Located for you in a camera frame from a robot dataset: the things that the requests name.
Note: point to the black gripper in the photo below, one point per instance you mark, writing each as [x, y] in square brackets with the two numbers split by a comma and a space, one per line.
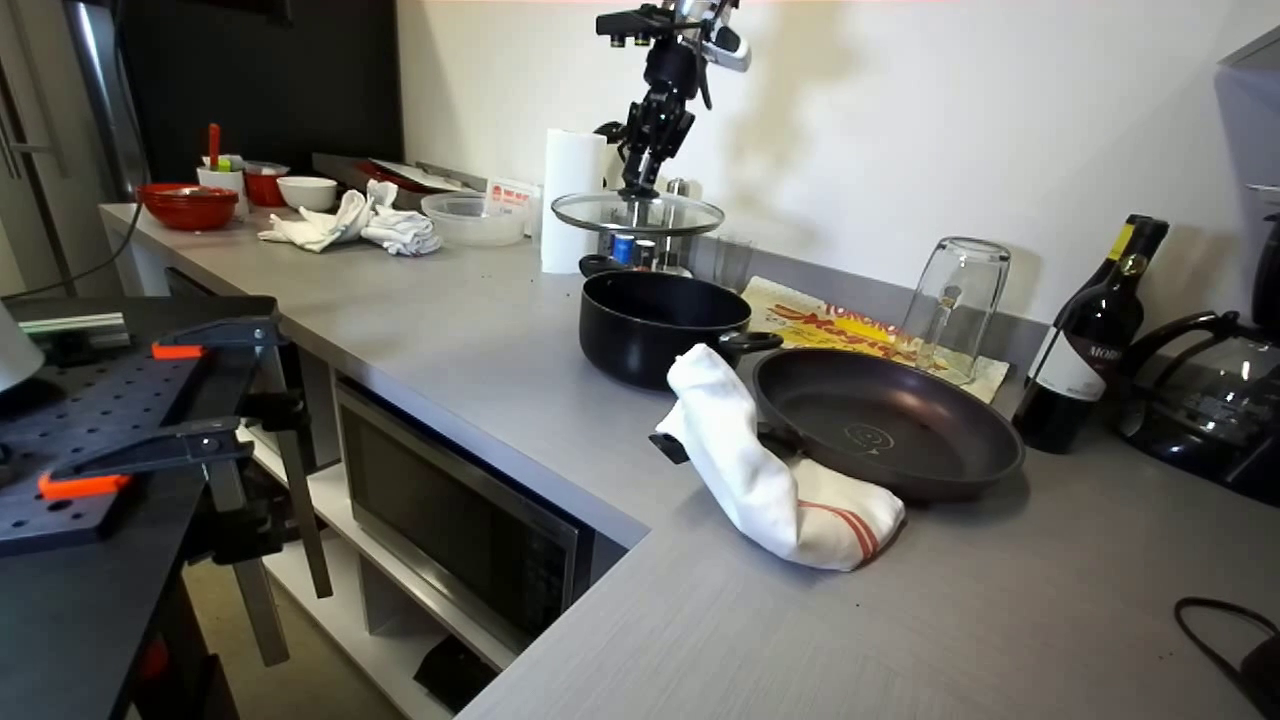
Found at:
[655, 122]

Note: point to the glass pot lid black knob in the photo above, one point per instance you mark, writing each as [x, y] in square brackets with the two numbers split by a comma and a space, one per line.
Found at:
[642, 215]

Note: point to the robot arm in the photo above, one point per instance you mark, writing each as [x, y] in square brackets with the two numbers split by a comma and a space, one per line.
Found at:
[706, 31]

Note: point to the black cooking pot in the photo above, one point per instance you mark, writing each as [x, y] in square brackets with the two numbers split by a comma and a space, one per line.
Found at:
[642, 354]

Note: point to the blue capped container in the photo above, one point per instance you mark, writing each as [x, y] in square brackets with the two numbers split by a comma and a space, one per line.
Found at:
[621, 249]

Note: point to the white paper towel roll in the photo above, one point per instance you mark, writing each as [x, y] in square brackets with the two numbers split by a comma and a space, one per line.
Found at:
[571, 166]

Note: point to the white red printed paper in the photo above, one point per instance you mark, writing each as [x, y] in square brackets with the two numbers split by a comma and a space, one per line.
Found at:
[510, 200]

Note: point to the clear plastic container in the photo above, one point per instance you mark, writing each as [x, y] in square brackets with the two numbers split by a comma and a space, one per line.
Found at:
[472, 221]

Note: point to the yellow cutting board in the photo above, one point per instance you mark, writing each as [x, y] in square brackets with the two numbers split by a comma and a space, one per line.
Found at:
[826, 326]

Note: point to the metal tray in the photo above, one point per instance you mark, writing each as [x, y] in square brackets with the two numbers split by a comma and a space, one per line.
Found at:
[400, 175]

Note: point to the crumpled white cloth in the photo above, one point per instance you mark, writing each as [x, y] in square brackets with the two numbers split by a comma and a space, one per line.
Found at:
[355, 227]

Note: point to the white towel red stripes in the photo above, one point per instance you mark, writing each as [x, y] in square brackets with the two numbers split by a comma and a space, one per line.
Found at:
[746, 466]

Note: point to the clear drinking glass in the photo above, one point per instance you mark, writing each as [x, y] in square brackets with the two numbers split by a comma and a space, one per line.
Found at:
[959, 306]

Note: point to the white bowl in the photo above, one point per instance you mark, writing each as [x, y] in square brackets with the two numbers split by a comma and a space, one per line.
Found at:
[309, 193]

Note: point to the black frying pan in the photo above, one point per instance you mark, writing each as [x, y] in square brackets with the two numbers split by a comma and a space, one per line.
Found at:
[883, 427]

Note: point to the small red cup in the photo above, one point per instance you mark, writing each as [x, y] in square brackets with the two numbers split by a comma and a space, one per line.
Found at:
[265, 186]

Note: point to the built-in microwave oven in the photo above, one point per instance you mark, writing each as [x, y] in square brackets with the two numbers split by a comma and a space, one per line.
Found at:
[454, 515]

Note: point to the white holder with red utensil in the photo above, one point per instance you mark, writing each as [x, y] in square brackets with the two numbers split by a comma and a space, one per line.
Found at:
[221, 175]

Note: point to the red bowl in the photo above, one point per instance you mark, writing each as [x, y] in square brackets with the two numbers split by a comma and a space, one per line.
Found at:
[190, 205]

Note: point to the dark wine bottle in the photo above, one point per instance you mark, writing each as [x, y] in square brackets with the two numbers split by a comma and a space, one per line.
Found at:
[1081, 360]

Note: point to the steel refrigerator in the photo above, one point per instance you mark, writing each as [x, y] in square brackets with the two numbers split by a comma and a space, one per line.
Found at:
[65, 133]

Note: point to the black perforated workbench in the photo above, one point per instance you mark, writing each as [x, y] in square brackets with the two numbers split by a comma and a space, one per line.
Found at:
[80, 532]

